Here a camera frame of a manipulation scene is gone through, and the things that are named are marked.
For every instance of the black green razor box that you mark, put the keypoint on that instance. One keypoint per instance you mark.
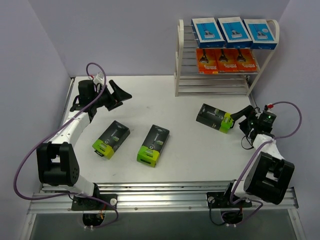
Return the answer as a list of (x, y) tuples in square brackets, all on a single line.
[(111, 139), (215, 118), (152, 146)]

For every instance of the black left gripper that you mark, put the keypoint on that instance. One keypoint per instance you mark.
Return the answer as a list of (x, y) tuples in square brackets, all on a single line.
[(110, 96)]

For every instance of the orange Gillette razor box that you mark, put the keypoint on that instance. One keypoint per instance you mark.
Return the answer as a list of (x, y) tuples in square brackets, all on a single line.
[(206, 61), (226, 61), (245, 61)]

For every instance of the cream metal wire shelf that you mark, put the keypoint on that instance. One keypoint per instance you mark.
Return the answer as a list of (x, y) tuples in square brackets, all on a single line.
[(188, 81)]

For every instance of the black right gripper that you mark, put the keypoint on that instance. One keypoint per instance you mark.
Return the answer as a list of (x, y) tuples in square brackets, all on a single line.
[(245, 120)]

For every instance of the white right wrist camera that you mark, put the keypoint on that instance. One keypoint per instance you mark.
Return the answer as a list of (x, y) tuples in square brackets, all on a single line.
[(268, 109)]

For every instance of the blue white Harry's razor box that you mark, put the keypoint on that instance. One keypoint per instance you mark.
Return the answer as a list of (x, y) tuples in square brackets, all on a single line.
[(234, 33)]

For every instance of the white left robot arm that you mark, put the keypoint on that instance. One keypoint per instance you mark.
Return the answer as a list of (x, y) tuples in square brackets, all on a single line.
[(56, 159)]

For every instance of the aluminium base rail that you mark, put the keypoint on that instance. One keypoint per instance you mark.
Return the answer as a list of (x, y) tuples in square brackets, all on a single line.
[(150, 197)]

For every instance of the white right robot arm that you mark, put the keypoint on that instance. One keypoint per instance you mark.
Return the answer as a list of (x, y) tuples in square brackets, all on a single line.
[(267, 174)]

